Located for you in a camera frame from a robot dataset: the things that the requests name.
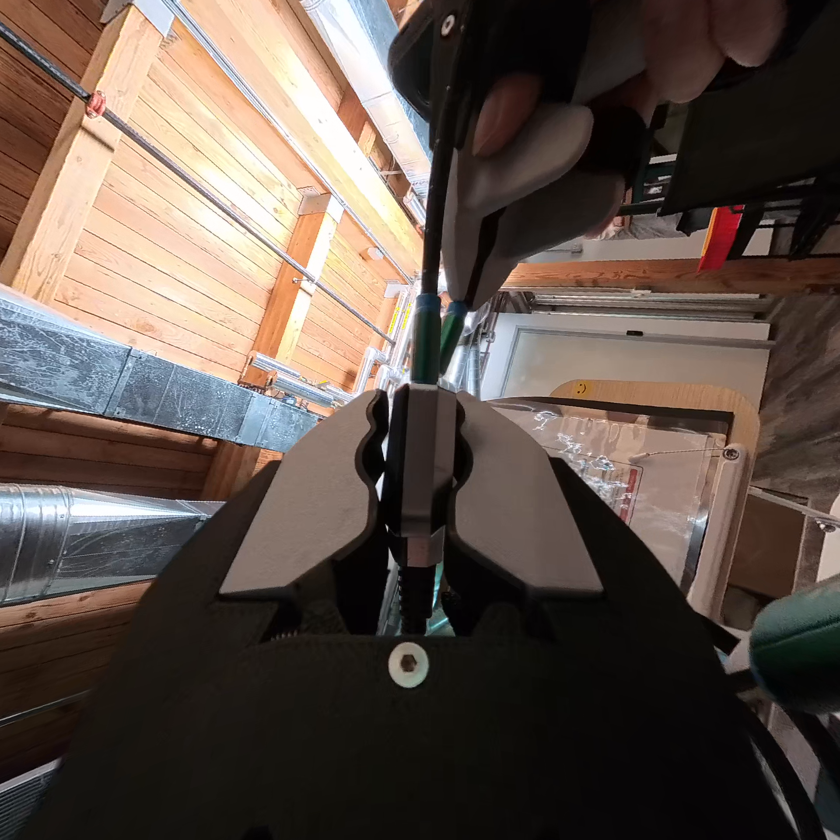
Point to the spiral metal duct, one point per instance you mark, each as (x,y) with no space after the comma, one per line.
(367,79)

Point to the black metal cart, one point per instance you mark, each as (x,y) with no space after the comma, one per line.
(754,144)

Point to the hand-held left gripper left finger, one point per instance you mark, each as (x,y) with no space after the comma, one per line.
(302,499)

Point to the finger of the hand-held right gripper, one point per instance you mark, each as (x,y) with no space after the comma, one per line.
(518,177)
(558,216)

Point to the person's right hand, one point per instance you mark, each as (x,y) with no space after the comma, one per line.
(709,23)

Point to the white door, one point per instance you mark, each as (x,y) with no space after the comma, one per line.
(623,361)

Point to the black ceiling pipe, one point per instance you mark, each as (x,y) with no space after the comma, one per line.
(95,103)

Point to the red and yellow object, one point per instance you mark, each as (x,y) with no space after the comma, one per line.
(720,239)

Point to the white vent grille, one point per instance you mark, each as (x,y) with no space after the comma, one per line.
(26,807)

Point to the rectangular metal duct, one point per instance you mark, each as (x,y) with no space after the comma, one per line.
(131,387)

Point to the tapered round metal duct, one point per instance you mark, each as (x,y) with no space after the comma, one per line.
(85,538)

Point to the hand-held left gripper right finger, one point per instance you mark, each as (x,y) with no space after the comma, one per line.
(518,505)

